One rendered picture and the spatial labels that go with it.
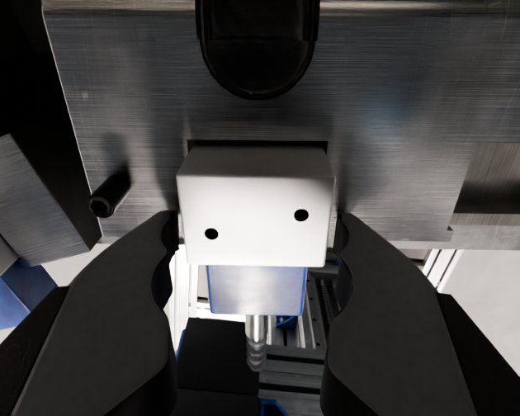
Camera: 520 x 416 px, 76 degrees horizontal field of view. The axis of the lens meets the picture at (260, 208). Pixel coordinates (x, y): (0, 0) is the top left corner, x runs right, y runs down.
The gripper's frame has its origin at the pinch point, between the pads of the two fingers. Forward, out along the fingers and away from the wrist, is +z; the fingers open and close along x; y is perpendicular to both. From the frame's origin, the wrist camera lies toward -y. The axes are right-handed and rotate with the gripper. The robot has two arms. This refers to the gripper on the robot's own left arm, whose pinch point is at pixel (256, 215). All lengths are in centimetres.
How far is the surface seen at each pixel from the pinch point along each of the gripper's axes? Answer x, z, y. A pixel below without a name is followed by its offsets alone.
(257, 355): 0.0, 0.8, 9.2
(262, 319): 0.3, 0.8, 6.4
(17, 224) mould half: -13.6, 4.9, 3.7
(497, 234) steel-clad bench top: 17.8, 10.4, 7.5
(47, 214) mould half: -11.7, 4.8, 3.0
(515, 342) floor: 113, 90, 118
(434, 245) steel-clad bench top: 13.4, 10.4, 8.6
